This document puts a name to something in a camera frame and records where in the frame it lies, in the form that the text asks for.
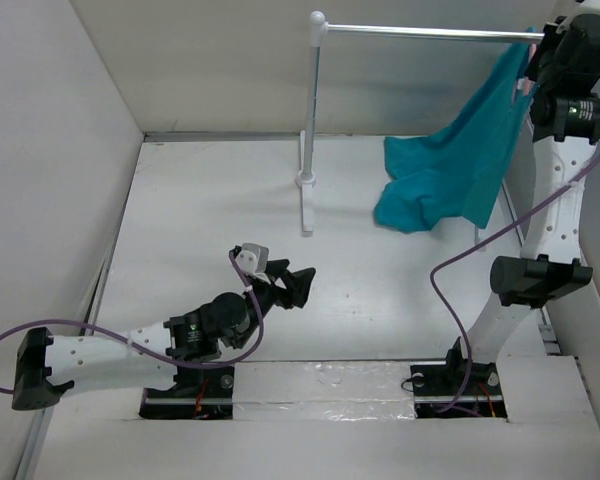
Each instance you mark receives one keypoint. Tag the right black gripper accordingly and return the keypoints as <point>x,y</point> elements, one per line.
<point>554,32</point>

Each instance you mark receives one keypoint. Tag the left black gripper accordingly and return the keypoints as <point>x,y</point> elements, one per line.
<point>295,283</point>

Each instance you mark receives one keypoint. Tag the pink plastic hanger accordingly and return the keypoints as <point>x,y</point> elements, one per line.
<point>524,85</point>

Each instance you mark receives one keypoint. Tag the teal t shirt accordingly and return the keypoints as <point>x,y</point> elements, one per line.
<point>457,172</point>

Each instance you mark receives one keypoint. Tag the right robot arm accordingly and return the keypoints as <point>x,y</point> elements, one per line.
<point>565,114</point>

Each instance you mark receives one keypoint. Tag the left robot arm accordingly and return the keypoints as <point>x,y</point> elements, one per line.
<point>160,356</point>

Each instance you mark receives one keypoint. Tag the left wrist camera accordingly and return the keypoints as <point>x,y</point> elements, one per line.
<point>251,260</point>

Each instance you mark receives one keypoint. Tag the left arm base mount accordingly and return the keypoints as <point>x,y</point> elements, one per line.
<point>208,396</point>

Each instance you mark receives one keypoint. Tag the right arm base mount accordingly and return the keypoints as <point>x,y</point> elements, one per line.
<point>440,390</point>

